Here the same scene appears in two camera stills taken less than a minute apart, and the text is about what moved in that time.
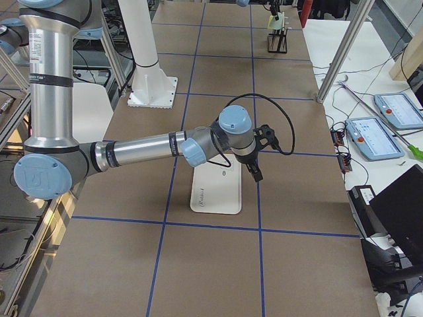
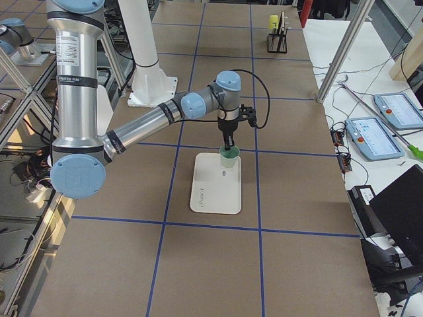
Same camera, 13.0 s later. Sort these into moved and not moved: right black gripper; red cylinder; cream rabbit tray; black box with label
Moved: right black gripper
Not moved: cream rabbit tray; black box with label; red cylinder
